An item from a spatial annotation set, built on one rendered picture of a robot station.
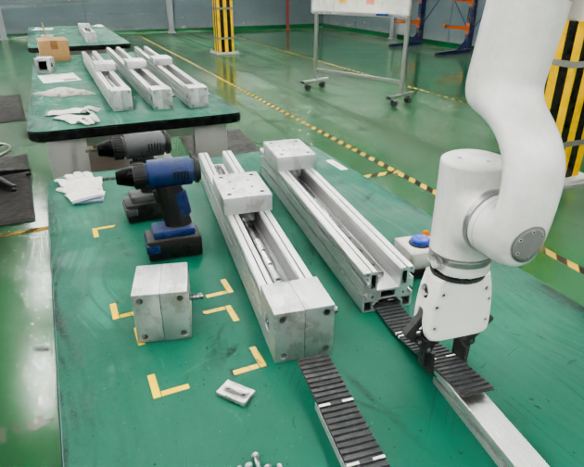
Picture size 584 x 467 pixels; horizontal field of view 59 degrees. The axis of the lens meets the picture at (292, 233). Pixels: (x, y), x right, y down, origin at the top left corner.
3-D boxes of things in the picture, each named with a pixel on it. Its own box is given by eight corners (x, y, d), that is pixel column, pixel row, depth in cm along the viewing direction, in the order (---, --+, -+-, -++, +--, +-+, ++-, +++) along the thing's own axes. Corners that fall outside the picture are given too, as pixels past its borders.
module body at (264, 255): (315, 321, 94) (316, 281, 90) (261, 331, 91) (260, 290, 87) (232, 176, 162) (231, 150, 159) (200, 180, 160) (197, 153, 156)
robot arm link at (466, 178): (511, 259, 68) (466, 230, 76) (531, 163, 62) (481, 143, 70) (457, 271, 65) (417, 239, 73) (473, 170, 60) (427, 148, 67)
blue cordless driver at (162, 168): (209, 254, 116) (201, 160, 107) (116, 269, 110) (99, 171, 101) (202, 240, 123) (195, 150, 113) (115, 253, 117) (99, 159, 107)
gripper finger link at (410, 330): (399, 322, 73) (410, 348, 76) (447, 296, 73) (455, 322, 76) (395, 318, 74) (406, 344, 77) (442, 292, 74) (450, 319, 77)
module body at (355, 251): (410, 304, 98) (414, 265, 95) (361, 313, 96) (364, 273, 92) (290, 170, 167) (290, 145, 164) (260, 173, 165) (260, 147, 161)
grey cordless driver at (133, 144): (180, 216, 135) (171, 133, 125) (100, 230, 128) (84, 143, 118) (172, 206, 141) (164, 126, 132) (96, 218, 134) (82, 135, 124)
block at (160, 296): (206, 336, 90) (201, 289, 85) (137, 343, 88) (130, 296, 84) (204, 304, 98) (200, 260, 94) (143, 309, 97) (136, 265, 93)
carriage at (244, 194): (272, 220, 119) (272, 193, 116) (224, 227, 116) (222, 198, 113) (257, 195, 132) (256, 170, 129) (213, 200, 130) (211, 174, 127)
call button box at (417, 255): (443, 274, 108) (447, 247, 106) (401, 282, 106) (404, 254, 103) (424, 257, 115) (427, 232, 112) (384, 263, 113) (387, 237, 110)
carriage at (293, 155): (315, 177, 145) (316, 154, 142) (277, 181, 142) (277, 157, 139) (298, 159, 159) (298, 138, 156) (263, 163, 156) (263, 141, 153)
